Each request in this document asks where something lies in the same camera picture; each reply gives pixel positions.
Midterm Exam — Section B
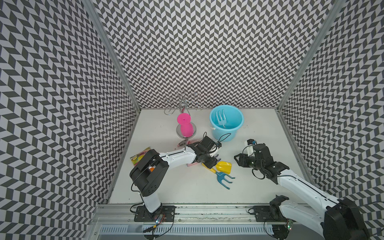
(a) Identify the chrome wire glass rack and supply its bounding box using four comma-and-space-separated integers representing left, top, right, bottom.
164, 92, 203, 140

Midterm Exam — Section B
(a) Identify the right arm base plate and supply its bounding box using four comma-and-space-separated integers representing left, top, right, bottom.
248, 205, 288, 223

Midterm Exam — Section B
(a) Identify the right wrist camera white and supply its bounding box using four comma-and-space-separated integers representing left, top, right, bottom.
245, 139, 257, 156

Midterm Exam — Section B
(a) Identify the blue rake yellow handle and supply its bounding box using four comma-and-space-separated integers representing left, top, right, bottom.
210, 168, 235, 190

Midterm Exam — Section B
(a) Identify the yellow toy shovel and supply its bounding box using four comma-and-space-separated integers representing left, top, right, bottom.
202, 161, 232, 175

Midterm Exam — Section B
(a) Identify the clear pink plastic glass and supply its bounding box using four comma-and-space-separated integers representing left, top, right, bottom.
178, 140, 199, 147

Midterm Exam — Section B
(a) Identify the turquoise plastic bucket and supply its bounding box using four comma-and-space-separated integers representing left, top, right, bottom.
209, 105, 244, 142

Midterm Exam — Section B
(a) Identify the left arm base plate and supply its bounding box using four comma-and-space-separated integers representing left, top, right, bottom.
134, 205, 176, 223

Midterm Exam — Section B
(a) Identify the aluminium front rail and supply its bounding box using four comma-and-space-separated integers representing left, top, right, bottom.
86, 203, 331, 240

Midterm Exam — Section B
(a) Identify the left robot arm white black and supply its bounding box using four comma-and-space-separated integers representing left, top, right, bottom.
130, 136, 222, 214

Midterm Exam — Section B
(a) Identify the light blue toy fork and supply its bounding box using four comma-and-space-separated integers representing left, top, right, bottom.
216, 110, 227, 129

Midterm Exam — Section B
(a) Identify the orange candy bag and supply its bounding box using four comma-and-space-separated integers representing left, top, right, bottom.
130, 147, 151, 166

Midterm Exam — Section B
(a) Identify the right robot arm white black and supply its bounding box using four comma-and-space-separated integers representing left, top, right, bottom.
234, 144, 371, 240

